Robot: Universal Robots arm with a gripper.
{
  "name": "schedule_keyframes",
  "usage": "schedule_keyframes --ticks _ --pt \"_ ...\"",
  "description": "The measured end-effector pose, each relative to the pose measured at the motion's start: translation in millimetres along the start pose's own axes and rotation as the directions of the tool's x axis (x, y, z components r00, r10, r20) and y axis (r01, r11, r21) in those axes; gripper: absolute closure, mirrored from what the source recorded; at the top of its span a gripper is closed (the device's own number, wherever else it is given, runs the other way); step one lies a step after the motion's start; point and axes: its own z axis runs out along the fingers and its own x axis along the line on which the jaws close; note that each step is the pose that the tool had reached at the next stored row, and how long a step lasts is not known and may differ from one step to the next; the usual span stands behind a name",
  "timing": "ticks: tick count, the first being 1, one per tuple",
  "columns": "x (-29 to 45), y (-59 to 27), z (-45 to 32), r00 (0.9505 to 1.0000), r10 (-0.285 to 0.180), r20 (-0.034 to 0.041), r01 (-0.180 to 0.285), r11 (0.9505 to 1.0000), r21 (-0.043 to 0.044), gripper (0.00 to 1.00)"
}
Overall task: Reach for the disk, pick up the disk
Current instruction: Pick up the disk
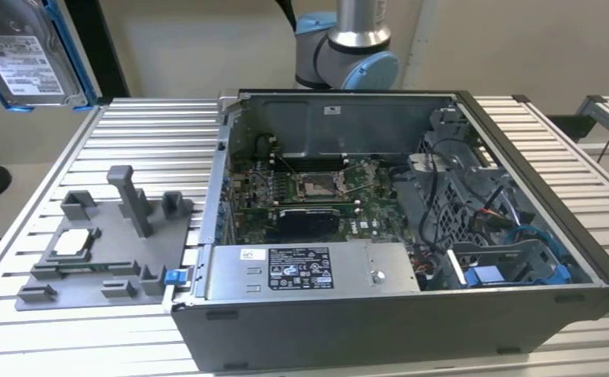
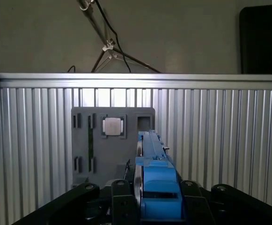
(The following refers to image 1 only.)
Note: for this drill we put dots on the hard disk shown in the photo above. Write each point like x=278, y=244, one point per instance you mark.
x=31, y=66

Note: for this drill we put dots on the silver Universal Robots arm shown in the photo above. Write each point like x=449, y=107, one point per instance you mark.
x=362, y=27

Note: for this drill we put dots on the grey metal disk bay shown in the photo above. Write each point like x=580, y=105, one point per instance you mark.
x=493, y=251

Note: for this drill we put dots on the silver CPU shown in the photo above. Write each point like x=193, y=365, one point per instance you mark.
x=74, y=241

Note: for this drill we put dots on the grey plastic parts rack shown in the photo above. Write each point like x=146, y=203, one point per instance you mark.
x=121, y=255

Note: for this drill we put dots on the thin metal locking lever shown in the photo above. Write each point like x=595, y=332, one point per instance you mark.
x=289, y=163

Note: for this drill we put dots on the white black sticker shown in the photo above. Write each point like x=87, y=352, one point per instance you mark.
x=333, y=110

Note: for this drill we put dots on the blue case latch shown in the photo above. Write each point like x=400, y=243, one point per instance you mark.
x=174, y=277

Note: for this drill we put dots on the CPU socket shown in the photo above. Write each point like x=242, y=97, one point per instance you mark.
x=318, y=185

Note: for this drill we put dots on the silver power supply unit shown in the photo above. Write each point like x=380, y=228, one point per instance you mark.
x=230, y=275

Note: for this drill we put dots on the black graphics card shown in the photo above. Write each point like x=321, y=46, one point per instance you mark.
x=308, y=224

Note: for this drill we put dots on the green motherboard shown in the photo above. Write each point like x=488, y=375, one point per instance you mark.
x=377, y=224

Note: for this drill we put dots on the open black PC case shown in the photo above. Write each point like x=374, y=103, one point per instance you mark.
x=362, y=334

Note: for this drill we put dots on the blue carrier in bay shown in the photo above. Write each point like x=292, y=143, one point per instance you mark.
x=488, y=275

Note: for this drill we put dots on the black metal post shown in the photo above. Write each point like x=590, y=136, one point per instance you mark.
x=107, y=47

